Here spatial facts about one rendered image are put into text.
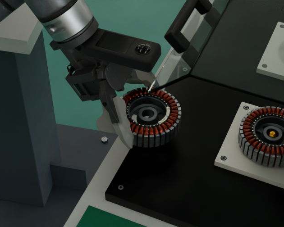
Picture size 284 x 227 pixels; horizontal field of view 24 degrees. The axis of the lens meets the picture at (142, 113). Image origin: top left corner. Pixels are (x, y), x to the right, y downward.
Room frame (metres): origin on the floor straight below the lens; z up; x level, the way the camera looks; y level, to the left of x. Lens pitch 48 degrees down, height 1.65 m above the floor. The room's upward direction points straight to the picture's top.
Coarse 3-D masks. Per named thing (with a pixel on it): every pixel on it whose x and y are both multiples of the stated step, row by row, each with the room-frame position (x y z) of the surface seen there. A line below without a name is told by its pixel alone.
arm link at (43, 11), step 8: (24, 0) 0.78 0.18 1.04; (32, 0) 0.77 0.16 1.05; (40, 0) 0.77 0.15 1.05; (48, 0) 0.77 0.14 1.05; (56, 0) 0.77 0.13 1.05; (64, 0) 0.78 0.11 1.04; (72, 0) 0.78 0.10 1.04; (32, 8) 0.77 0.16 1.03; (40, 8) 0.77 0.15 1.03; (48, 8) 0.77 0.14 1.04; (56, 8) 0.77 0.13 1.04; (64, 8) 0.77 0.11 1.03; (40, 16) 0.77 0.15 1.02; (48, 16) 0.76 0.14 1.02; (56, 16) 0.76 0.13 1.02
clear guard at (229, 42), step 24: (216, 0) 0.78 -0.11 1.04; (240, 0) 0.75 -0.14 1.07; (264, 0) 0.75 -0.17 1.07; (192, 24) 0.75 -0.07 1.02; (216, 24) 0.69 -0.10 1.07; (240, 24) 0.69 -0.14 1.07; (264, 24) 0.69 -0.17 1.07; (192, 48) 0.67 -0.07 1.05; (216, 48) 0.65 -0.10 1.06; (240, 48) 0.65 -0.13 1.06; (264, 48) 0.65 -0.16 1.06; (168, 72) 0.64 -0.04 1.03; (192, 72) 0.60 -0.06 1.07; (216, 72) 0.60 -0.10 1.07; (240, 72) 0.60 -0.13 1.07; (264, 72) 0.60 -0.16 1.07; (264, 96) 0.56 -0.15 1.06
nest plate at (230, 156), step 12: (240, 108) 0.80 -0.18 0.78; (252, 108) 0.80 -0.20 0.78; (240, 120) 0.77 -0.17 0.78; (228, 132) 0.74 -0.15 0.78; (228, 144) 0.72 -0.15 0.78; (228, 156) 0.69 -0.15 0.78; (240, 156) 0.69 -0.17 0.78; (228, 168) 0.67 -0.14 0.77; (240, 168) 0.66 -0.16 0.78; (252, 168) 0.66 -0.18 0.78; (264, 168) 0.66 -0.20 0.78; (276, 168) 0.66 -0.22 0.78; (264, 180) 0.64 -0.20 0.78; (276, 180) 0.64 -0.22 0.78
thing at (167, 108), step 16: (128, 96) 0.77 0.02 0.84; (144, 96) 0.77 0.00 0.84; (160, 96) 0.77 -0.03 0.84; (128, 112) 0.74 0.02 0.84; (144, 112) 0.75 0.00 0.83; (160, 112) 0.75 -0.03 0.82; (176, 112) 0.73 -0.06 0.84; (144, 128) 0.70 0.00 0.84; (160, 128) 0.70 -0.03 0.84; (176, 128) 0.71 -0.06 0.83; (144, 144) 0.68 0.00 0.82; (160, 144) 0.69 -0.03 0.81
